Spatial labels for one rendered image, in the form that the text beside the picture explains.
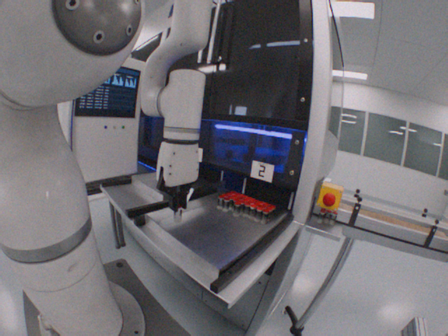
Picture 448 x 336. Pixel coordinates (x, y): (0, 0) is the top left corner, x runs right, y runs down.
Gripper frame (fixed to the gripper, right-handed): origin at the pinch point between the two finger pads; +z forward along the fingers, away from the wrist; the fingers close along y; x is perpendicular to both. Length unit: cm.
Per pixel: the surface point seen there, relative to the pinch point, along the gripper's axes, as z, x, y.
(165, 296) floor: 96, -38, -17
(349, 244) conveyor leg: 17, 46, -45
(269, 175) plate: -5.0, 10.1, -30.6
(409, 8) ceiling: -197, 115, -169
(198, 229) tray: 7.7, 4.5, -3.5
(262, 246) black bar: 5.9, 21.6, -7.6
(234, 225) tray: 7.8, 9.4, -13.6
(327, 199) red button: -3.5, 31.6, -27.0
